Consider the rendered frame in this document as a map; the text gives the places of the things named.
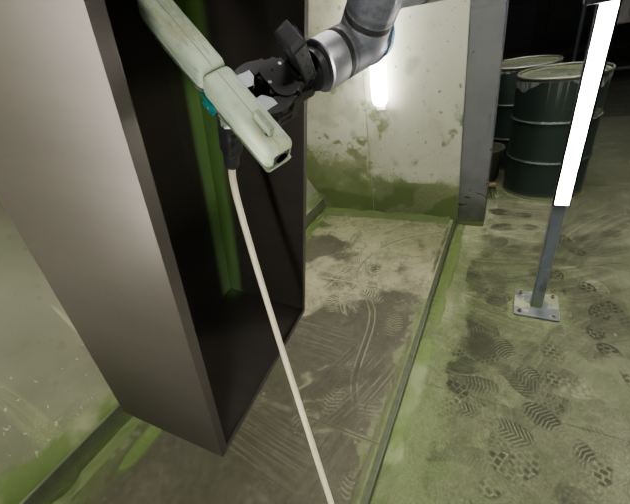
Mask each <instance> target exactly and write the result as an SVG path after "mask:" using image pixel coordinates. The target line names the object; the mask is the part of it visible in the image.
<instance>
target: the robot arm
mask: <svg viewBox="0 0 630 504"><path fill-rule="evenodd" d="M438 1H444V0H347V1H346V4H345V8H344V11H343V15H342V19H341V21H340V22H339V23H338V24H336V25H334V26H332V27H330V28H328V29H326V30H325V31H323V32H322V33H320V34H318V35H316V36H314V37H312V38H310V39H308V40H306V39H305V37H304V35H303V34H302V33H301V31H300V30H299V29H298V28H297V27H296V26H295V25H292V24H291V23H290V22H289V21H288V20H287V19H286V20H285V21H284V22H283V23H282V24H281V25H280V26H279V27H278V28H277V29H276V30H275V31H274V33H275V35H276V37H277V39H278V41H277V42H278V44H279V46H280V48H281V50H282V51H283V53H284V54H285V56H286V58H287V60H286V61H283V60H282V59H281V57H280V58H278V59H277V58H274V57H270V59H266V60H263V59H262V58H260V59H259V60H256V61H250V62H246V63H244V64H242V65H241V66H239V67H238V68H237V69H236V70H235V71H234V73H235V74H236V75H237V76H238V77H239V79H240V80H241V81H242V82H243V83H244V84H245V86H246V87H247V88H248V89H249V90H250V92H251V93H252V94H253V95H254V96H255V97H256V99H257V100H258V101H259V102H260V103H261V104H262V106H263V107H264V108H265V109H266V110H267V112H268V113H269V114H270V115H271V116H272V117H273V119H274V118H275V120H276V122H277V123H278V125H279V126H281V125H283V124H284V123H286V122H288V121H289V120H291V119H293V118H294V117H296V116H297V113H298V110H299V106H300V103H302V102H304V101H305V100H307V99H309V98H311V97H312V96H314V94H315V91H322V92H329V91H331V90H333V89H334V88H336V87H338V86H339V85H341V84H342V83H344V82H346V81H347V80H348V79H350V78H352V77H353V76H355V75H357V74H358V73H360V72H362V71H363V70H365V69H367V68H368V67H370V66H373V65H375V64H377V63H379V62H380V61H381V60H382V59H383V58H384V57H385V56H386V55H387V54H388V53H389V52H390V50H391V49H392V47H393V44H394V40H395V25H394V23H395V20H396V18H397V16H398V14H399V12H400V10H401V9H402V8H406V7H412V6H417V5H422V4H428V3H433V2H438ZM254 82H255V84H254ZM288 110H289V111H290V112H289V113H287V114H285V113H286V112H287V111H288ZM283 114H285V115H284V116H282V117H281V115H283ZM290 114H291V116H290V118H288V119H286V120H285V121H283V122H281V120H282V119H283V118H285V117H287V116H288V115H290Z"/></svg>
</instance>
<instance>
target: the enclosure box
mask: <svg viewBox="0 0 630 504"><path fill-rule="evenodd" d="M173 1H174V2H175V3H176V4H177V6H178V7H179V8H180V9H181V10H182V11H183V13H184V14H185V15H186V16H187V17H188V19H189V20H190V21H191V22H192V23H193V24H194V26H195V27H196V28H197V29H198V30H199V32H200V33H201V34H202V35H203V36H204V37H205V39H206V40H207V41H208V42H209V43H210V44H211V46H212V47H213V48H214V49H215V50H216V52H217V53H218V54H219V55H220V56H221V57H222V59H223V61H224V64H225V66H227V67H229V68H231V69H232V70H233V72H234V71H235V70H236V69H237V68H238V67H239V66H241V65H242V64H244V63H246V62H250V61H256V60H259V59H260V58H262V59H263V60H266V59H270V57H274V58H277V59H278V58H280V57H281V59H282V60H283V61H286V60H287V58H286V56H285V54H284V53H283V51H282V50H281V48H280V46H279V44H278V42H277V41H278V39H277V37H276V35H275V33H274V31H275V30H276V29H277V28H278V27H279V26H280V25H281V24H282V23H283V22H284V21H285V20H286V19H287V20H288V21H289V22H290V23H291V24H292V25H295V26H296V27H297V28H298V29H299V30H300V31H301V33H302V34H303V35H304V37H305V39H306V40H308V22H309V0H173ZM141 19H142V18H141V16H140V12H139V9H138V5H137V0H0V201H1V203H2V205H3V207H4V208H5V210H6V212H7V213H8V215H9V217H10V218H11V220H12V222H13V224H14V225H15V227H16V229H17V230H18V232H19V234H20V236H21V237H22V239H23V241H24V242H25V244H26V246H27V247H28V249H29V251H30V253H31V254H32V256H33V258H34V259H35V261H36V263H37V265H38V266H39V268H40V270H41V271H42V273H43V275H44V276H45V278H46V280H47V282H48V283H49V285H50V287H51V288H52V290H53V292H54V294H55V295H56V297H57V299H58V300H59V302H60V304H61V305H62V307H63V309H64V311H65V312H66V314H67V316H68V317H69V319H70V321H71V323H72V324H73V326H74V328H75V329H76V331H77V333H78V334H79V336H80V338H81V340H82V341H83V343H84V345H85V346H86V348H87V350H88V352H89V353H90V355H91V357H92V358H93V360H94V362H95V363H96V365H97V367H98V369H99V370H100V372H101V374H102V375H103V377H104V379H105V381H106V382H107V384H108V386H109V387H110V389H111V391H112V392H113V394H114V396H115V398H116V399H117V401H118V403H119V404H120V406H121V408H122V410H123V411H124V412H125V413H127V414H130V415H132V416H134V417H136V418H138V419H140V420H143V421H145V422H147V423H149V424H151V425H153V426H156V427H158V428H160V429H162V430H164V431H167V432H169V433H171V434H173V435H175V436H177V437H180V438H182V439H184V440H186V441H188V442H190V443H193V444H195V445H197V446H199V447H201V448H204V449H206V450H208V451H210V452H212V453H214V454H217V455H219V456H221V457H223V456H224V454H225V453H226V451H227V449H228V447H229V445H230V444H231V442H232V440H233V438H234V437H235V435H236V433H237V431H238V429H239V428H240V426H241V424H242V422H243V420H244V419H245V417H246V415H247V413H248V411H249V410H250V408H251V406H252V404H253V402H254V401H255V399H256V397H257V395H258V394H259V392H260V390H261V388H262V386H263V385H264V383H265V381H266V379H267V377H268V376H269V374H270V372H271V370H272V368H273V367H274V365H275V363H276V361H277V359H278V358H279V356H280V352H279V349H278V345H277V342H276V339H275V336H274V333H273V330H272V327H271V323H270V320H269V317H268V314H267V311H266V307H265V304H264V301H263V298H262V294H261V291H260V288H259V285H258V281H257V278H256V275H255V272H254V268H253V265H252V262H251V258H250V255H249V252H248V248H247V245H246V242H245V238H244V235H243V231H242V228H241V225H240V221H239V218H238V214H237V210H236V207H235V203H234V199H233V195H232V191H231V187H230V182H229V175H228V169H227V168H226V167H225V166H224V161H223V152H222V151H221V149H220V146H219V135H218V125H217V117H216V116H215V114H214V115H211V114H210V113H209V112H208V110H207V109H206V108H205V107H204V105H203V104H202V102H203V101H204V98H203V97H202V96H201V95H200V94H201V93H202V92H199V90H198V89H197V88H196V87H195V86H194V84H193V83H192V82H191V81H190V80H189V78H188V77H187V76H186V75H185V74H184V72H183V71H182V70H181V69H180V68H179V66H178V65H177V64H176V63H175V62H174V60H173V59H172V58H171V57H170V56H169V54H168V53H167V52H166V51H165V50H164V48H163V47H162V46H161V45H160V44H159V42H158V41H157V40H156V39H155V38H154V36H153V35H152V34H151V33H150V32H149V30H148V29H147V28H146V27H145V26H144V24H143V23H142V22H141V21H140V20H141ZM307 104H308V99H307V100H305V101H304V102H302V103H300V106H299V110H298V113H297V116H296V117H294V118H293V119H291V120H289V121H288V122H286V123H284V124H283V125H281V126H280V127H281V128H282V129H283V130H284V132H285V133H286V134H287V135H288V136H289V137H290V139H291V141H292V147H291V151H290V155H291V158H290V159H289V160H288V161H287V162H285V163H284V164H282V165H281V166H279V167H278V168H276V169H274V170H273V171H271V172H266V171H265V170H264V168H263V167H262V166H261V165H260V164H259V162H258V161H257V160H256V159H255V158H254V156H253V155H252V154H251V153H250V152H249V150H248V149H247V148H246V147H245V146H244V144H243V143H242V153H241V154H240V155H239V167H238V168H237V169H236V179H237V185H238V189H239V194H240V198H241V202H242V206H243V209H244V213H245V217H246V220H247V224H248V227H249V231H250V235H251V238H252V242H253V245H254V248H255V252H256V255H257V259H258V262H259V265H260V269H261V272H262V276H263V279H264V282H265V286H266V289H267V292H268V296H269V299H270V302H271V305H272V309H273V312H274V315H275V318H276V322H277V325H278V328H279V331H280V334H281V338H282V341H283V344H284V347H285V345H286V343H287V342H288V340H289V338H290V336H291V334H292V333H293V331H294V329H295V327H296V325H297V324H298V322H299V320H300V318H301V317H302V315H303V313H304V311H305V270H306V187H307Z"/></svg>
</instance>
